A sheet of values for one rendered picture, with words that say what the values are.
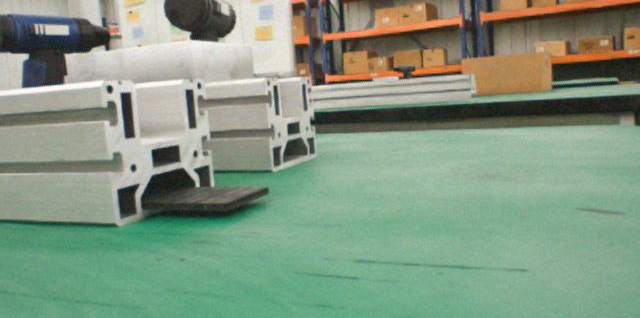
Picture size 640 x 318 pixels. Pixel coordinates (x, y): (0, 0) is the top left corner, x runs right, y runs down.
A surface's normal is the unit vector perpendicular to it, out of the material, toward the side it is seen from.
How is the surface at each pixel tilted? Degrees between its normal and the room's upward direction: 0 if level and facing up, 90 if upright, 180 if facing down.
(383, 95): 90
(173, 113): 90
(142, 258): 0
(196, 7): 90
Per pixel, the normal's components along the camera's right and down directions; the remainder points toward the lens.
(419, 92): -0.44, 0.11
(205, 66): 0.91, -0.04
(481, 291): -0.07, -0.99
